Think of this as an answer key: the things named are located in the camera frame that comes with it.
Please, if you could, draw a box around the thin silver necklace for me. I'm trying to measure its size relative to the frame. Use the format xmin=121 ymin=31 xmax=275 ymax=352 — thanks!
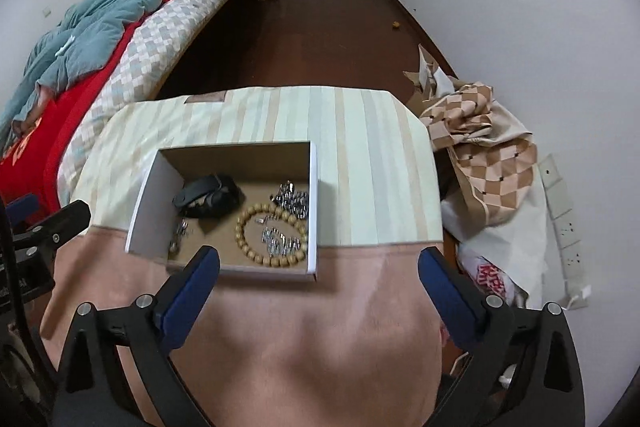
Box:
xmin=168 ymin=217 xmax=191 ymax=257

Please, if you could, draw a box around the silver link bracelet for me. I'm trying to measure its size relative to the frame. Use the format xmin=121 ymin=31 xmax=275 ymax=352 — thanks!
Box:
xmin=254 ymin=215 xmax=304 ymax=258

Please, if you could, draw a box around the wooden bead bracelet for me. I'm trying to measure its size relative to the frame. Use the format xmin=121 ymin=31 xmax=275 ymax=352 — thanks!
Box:
xmin=234 ymin=201 xmax=309 ymax=269

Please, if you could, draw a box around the red bed blanket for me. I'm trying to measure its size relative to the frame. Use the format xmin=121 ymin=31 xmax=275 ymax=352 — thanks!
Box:
xmin=1 ymin=0 xmax=168 ymax=223

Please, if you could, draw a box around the white plastic bag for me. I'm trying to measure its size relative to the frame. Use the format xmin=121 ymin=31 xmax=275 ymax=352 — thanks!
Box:
xmin=440 ymin=178 xmax=566 ymax=309

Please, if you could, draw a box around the pink table cloth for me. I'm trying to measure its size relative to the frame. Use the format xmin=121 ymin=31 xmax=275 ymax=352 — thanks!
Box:
xmin=39 ymin=225 xmax=446 ymax=427

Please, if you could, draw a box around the black clip case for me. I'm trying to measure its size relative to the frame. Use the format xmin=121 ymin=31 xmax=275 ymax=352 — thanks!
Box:
xmin=171 ymin=174 xmax=244 ymax=220

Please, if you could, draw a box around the white cardboard box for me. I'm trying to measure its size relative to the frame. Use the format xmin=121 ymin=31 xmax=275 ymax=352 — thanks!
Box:
xmin=125 ymin=141 xmax=318 ymax=281

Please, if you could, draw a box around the white power strip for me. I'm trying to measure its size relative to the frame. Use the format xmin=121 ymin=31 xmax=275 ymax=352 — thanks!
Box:
xmin=538 ymin=154 xmax=591 ymax=310

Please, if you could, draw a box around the striped cream cloth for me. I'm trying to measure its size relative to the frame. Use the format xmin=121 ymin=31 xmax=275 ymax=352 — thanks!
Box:
xmin=62 ymin=87 xmax=442 ymax=247

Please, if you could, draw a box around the checkered brown cloth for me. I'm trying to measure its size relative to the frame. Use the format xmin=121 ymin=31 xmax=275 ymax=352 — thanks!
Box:
xmin=420 ymin=82 xmax=538 ymax=227

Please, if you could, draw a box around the blue-grey quilt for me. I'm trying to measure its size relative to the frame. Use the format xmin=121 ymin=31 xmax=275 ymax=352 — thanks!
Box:
xmin=1 ymin=0 xmax=163 ymax=141

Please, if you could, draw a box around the checkered white bed sheet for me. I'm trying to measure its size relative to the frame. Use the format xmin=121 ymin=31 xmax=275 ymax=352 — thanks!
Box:
xmin=53 ymin=0 xmax=228 ymax=206

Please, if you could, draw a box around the silver chain bracelet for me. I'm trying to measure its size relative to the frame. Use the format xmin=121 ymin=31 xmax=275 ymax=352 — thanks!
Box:
xmin=269 ymin=178 xmax=310 ymax=220

